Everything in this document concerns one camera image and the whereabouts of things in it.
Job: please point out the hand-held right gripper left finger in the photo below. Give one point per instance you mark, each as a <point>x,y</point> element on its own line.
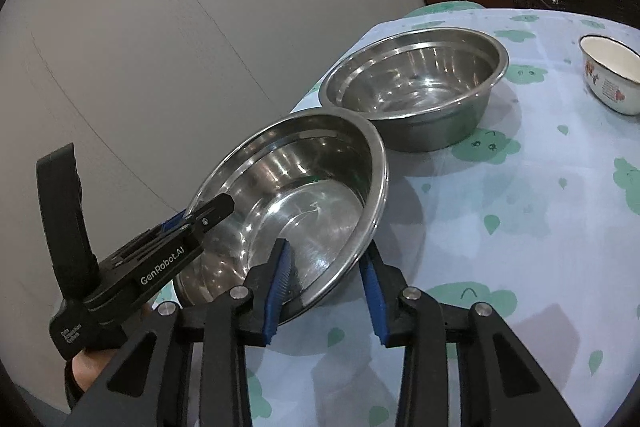
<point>277,292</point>

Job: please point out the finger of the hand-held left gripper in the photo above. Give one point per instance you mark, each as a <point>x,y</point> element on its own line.
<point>212,213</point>
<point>175,221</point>

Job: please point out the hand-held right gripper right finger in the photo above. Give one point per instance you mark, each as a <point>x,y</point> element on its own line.
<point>374,302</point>

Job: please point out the wide shallow steel bowl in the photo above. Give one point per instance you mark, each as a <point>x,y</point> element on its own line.
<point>280,187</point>

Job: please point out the deep steel bowl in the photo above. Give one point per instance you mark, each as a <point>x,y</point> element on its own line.
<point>415,82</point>

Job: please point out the white enamel floral bowl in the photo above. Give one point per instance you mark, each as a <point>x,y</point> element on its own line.
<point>610,82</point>

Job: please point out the person's left hand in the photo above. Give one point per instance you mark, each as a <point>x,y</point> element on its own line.
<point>92,364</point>

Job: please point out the green cloud print tablecloth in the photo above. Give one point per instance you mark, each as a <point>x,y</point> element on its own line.
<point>500,207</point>

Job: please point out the green plastic stool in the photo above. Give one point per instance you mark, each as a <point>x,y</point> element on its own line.
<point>442,8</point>

